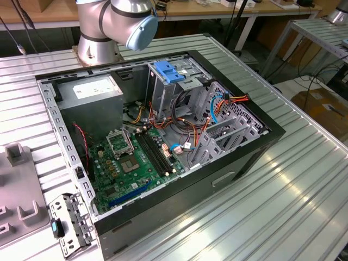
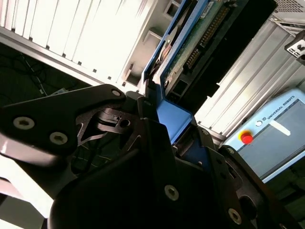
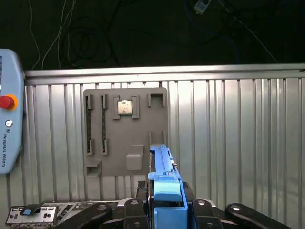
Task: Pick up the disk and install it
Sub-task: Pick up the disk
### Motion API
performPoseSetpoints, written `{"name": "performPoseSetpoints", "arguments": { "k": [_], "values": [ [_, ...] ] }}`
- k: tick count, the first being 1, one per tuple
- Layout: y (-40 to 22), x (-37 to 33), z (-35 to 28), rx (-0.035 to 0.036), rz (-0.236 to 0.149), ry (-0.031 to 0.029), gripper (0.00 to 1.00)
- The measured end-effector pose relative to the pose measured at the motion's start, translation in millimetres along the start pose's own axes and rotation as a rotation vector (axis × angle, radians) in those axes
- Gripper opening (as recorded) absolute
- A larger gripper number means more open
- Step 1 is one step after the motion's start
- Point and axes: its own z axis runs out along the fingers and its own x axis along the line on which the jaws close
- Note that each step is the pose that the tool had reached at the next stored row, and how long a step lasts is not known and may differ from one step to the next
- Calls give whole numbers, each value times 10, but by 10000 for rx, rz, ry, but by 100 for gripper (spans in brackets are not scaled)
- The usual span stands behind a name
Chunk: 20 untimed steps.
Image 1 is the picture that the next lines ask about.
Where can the blue black latch clip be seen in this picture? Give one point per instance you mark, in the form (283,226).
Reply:
(56,227)

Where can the cardboard box on floor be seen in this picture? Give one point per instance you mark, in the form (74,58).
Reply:
(320,108)

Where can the grey power supply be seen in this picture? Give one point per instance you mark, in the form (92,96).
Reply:
(81,114)

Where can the metal slat side table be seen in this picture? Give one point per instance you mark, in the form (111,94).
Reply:
(320,32)

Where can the brown box under table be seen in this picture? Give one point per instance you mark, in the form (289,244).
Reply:
(299,51)

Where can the RAM slot white clips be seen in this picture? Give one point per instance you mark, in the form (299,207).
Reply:
(154,152)
(161,152)

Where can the grey metal disk bay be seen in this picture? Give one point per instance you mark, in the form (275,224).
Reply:
(233,127)

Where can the green motherboard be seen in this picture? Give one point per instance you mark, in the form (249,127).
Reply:
(136,179)

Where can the black device on desk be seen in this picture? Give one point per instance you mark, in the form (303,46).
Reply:
(304,2)

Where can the grey metal drive cage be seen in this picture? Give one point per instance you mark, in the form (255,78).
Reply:
(160,95)

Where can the blue expansion slot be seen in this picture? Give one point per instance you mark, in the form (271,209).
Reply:
(130,194)

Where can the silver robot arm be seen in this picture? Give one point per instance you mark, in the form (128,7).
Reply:
(95,46)

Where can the CPU socket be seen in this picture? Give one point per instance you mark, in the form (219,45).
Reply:
(129,164)

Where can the hinged metal slot bracket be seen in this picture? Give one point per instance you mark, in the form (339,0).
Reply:
(76,217)

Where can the black PC case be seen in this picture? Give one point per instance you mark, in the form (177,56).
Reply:
(176,206)

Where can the grey parts rack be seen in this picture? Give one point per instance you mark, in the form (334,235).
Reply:
(16,187)

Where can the blue plastic drive latch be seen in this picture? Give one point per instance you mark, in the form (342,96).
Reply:
(168,72)

